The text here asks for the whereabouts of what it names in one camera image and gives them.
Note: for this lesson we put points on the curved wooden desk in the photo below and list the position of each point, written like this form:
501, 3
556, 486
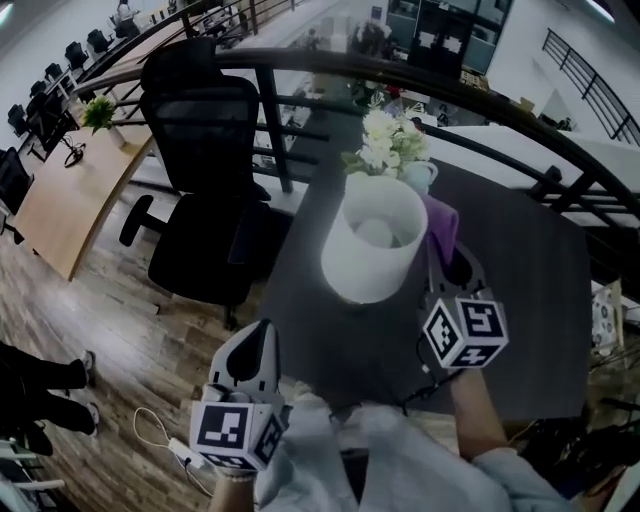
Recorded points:
70, 200

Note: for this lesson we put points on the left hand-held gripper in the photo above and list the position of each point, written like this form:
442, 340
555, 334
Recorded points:
225, 425

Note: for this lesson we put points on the white printed bag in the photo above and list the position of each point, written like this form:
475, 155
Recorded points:
606, 320

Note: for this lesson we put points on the row of black office chairs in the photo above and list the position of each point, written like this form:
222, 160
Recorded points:
75, 55

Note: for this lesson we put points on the person's right forearm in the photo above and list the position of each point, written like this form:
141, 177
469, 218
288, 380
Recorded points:
477, 410

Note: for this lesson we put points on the green potted plant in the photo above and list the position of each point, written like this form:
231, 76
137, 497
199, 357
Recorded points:
99, 114

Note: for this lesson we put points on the light blue vase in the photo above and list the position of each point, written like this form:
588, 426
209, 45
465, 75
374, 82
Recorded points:
419, 176

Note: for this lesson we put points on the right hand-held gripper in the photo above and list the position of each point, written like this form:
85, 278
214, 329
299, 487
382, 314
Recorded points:
467, 330

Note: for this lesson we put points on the white counter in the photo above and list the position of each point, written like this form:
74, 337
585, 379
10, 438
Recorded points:
540, 150

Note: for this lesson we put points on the person's light blue clothing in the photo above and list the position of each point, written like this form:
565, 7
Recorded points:
400, 460

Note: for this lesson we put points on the black wall railing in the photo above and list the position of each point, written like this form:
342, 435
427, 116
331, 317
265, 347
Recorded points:
595, 85

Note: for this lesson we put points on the purple cloth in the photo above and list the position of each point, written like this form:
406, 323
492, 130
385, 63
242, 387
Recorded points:
442, 225

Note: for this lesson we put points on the person's left forearm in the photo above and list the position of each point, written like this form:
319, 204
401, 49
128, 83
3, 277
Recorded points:
232, 495

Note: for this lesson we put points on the black office chair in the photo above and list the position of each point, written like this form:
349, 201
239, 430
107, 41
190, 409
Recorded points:
205, 140

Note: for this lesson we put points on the black curved railing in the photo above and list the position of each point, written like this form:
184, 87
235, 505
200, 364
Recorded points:
450, 87

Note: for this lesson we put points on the white flower bouquet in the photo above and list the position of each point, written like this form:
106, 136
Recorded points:
382, 140

